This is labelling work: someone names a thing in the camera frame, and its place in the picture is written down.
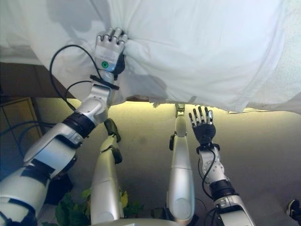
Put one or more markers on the white fitted bed sheet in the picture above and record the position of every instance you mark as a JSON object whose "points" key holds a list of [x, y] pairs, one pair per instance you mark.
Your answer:
{"points": [[14, 55]]}

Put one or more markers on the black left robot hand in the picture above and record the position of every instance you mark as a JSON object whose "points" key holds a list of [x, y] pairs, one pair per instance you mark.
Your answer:
{"points": [[109, 51]]}

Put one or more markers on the silver robot leg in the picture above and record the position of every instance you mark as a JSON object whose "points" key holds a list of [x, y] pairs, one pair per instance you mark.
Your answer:
{"points": [[182, 176], [105, 183]]}

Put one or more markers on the black white-soled shoe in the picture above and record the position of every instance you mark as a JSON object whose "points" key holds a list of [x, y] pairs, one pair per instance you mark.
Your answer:
{"points": [[294, 209]]}

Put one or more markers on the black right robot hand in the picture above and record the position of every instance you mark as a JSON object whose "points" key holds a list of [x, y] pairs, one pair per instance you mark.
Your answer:
{"points": [[204, 130]]}

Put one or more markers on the wooden glass-topped nightstand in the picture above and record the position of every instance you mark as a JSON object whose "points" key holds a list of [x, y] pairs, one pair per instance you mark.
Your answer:
{"points": [[18, 113]]}

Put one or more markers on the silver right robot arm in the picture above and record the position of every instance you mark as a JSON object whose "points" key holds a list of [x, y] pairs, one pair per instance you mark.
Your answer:
{"points": [[218, 171]]}

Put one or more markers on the white duvet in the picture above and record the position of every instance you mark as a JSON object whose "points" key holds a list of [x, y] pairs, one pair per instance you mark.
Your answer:
{"points": [[188, 47]]}

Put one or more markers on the silver right robot leg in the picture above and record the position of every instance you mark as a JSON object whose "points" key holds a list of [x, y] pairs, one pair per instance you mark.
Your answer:
{"points": [[182, 176]]}

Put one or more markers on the green leafy plant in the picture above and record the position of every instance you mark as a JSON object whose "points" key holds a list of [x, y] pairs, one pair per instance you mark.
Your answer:
{"points": [[70, 212]]}

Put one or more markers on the black floor box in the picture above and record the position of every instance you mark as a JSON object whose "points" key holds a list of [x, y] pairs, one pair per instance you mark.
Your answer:
{"points": [[60, 188]]}

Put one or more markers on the silver robot torso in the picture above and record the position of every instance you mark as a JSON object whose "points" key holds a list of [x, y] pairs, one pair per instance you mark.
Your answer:
{"points": [[136, 222]]}

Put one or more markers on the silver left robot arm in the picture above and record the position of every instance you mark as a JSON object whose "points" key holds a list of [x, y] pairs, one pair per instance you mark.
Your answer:
{"points": [[58, 146]]}

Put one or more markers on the silver left robot leg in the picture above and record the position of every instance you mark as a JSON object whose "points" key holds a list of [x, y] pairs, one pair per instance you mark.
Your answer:
{"points": [[105, 183]]}

